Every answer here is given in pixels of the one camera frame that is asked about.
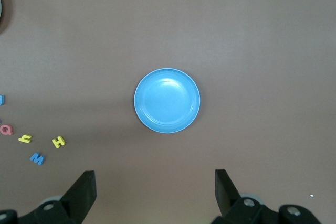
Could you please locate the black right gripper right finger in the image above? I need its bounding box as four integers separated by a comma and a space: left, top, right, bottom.
209, 169, 325, 224

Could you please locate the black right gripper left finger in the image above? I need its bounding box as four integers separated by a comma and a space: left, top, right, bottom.
0, 170, 97, 224

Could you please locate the yellow uppercase foam letter H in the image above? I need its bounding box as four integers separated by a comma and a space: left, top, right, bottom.
51, 136, 66, 149

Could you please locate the yellow lowercase foam letter h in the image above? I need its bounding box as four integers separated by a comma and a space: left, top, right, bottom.
17, 134, 33, 144

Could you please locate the pink foam letter Q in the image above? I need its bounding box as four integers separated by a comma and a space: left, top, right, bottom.
0, 124, 14, 136

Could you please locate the blue uppercase foam letter M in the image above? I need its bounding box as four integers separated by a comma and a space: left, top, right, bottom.
29, 152, 46, 166

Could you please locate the blue plate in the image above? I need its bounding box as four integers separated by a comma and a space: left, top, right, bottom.
133, 68, 201, 134

